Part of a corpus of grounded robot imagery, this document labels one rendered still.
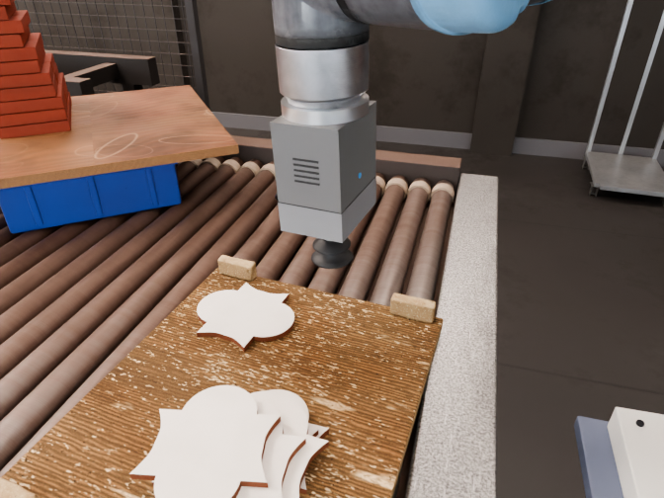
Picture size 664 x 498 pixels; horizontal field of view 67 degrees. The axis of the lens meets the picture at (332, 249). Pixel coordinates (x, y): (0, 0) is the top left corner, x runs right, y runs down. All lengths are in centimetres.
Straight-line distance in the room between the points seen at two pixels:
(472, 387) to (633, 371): 162
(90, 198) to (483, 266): 71
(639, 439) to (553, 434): 122
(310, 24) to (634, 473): 53
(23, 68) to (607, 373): 201
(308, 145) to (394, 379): 30
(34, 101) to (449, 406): 93
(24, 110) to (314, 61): 83
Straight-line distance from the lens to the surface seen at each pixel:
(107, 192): 101
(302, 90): 41
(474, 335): 71
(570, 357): 218
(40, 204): 102
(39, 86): 115
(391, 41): 394
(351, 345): 64
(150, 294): 80
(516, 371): 204
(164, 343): 67
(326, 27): 39
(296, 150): 42
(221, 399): 53
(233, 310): 69
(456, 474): 56
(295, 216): 45
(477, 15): 32
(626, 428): 68
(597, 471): 67
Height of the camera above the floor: 137
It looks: 32 degrees down
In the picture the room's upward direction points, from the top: straight up
